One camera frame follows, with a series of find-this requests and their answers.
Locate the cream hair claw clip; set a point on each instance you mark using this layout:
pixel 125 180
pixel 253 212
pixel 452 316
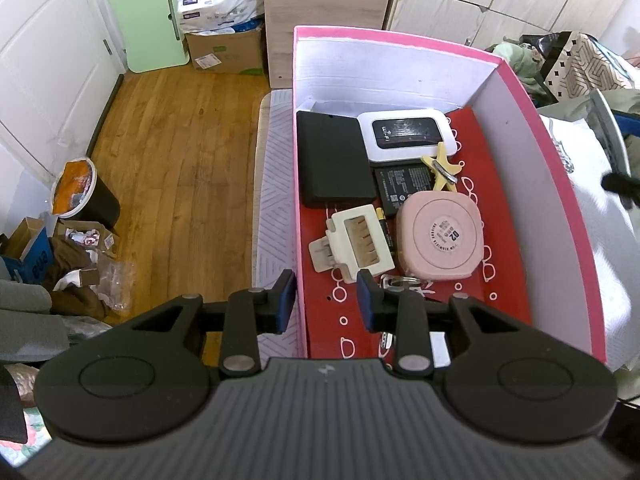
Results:
pixel 367 266

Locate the white door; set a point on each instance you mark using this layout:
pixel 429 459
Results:
pixel 45 60

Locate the white tissue pack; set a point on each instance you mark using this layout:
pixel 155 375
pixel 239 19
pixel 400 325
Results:
pixel 215 5

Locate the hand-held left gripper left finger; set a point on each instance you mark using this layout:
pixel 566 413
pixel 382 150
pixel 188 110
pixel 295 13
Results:
pixel 286 300

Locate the yellow star hair clip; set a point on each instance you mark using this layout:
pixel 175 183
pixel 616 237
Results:
pixel 440 170

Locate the light green cloth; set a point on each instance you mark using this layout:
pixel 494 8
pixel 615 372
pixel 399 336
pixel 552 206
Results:
pixel 520 60

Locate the clear plastic wrap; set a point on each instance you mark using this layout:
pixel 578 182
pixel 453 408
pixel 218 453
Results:
pixel 117 280

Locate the pink cardboard box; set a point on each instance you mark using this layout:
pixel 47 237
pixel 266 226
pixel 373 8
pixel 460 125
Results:
pixel 550 185

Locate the blue cardboard box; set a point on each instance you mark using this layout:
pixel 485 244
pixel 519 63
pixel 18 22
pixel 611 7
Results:
pixel 35 260

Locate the wooden shelf unit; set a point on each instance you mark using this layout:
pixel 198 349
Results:
pixel 325 20

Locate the open cardboard box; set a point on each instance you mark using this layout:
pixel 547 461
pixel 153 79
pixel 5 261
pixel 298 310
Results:
pixel 85 237

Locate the olive jacket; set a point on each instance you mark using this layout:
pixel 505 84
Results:
pixel 575 107

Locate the cardboard box green print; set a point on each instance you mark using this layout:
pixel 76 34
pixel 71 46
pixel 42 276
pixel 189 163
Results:
pixel 225 55

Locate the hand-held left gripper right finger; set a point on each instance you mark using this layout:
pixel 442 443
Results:
pixel 366 305

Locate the black gold battery cell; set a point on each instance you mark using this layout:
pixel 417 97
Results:
pixel 386 232

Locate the pink round case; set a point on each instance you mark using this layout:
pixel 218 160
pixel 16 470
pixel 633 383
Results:
pixel 440 235

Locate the brown cloth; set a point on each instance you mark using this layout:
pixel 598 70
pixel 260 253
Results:
pixel 75 300

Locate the black phone battery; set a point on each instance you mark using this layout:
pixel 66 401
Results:
pixel 400 185

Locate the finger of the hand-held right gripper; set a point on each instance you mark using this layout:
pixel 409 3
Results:
pixel 620 185

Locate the black hard drive case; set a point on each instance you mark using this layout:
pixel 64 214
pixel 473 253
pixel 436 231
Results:
pixel 332 160

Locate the floral blanket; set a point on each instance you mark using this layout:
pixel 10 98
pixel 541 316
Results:
pixel 35 430

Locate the black cream patterned bag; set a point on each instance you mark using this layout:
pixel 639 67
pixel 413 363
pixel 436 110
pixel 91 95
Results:
pixel 580 70

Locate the trash bin with orange bag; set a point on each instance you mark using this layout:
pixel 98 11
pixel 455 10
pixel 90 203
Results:
pixel 100 205

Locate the red printed cloth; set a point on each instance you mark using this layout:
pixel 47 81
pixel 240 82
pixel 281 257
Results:
pixel 505 290

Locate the grey chair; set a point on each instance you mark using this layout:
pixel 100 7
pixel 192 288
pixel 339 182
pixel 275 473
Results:
pixel 25 330

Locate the green folding board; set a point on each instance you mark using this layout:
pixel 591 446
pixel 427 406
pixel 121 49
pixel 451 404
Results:
pixel 145 20

